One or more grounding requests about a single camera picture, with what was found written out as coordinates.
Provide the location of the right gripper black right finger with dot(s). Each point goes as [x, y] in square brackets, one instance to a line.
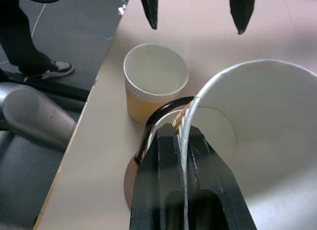
[210, 180]

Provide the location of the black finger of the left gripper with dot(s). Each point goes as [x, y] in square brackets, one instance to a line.
[150, 7]
[241, 9]

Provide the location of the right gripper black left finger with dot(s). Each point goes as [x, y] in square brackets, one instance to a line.
[158, 180]

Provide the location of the white paper cup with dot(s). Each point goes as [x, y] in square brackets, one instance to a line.
[272, 116]

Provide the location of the ribbed yellow paper cup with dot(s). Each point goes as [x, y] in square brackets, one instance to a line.
[153, 74]

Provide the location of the grey and white sneaker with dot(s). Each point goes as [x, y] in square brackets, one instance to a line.
[58, 67]

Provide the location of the person's leg in black trousers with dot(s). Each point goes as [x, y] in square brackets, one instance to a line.
[17, 34]

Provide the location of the silver robot body part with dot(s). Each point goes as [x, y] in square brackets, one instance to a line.
[29, 111]

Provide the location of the black floor rail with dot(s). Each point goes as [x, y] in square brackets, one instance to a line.
[62, 90]

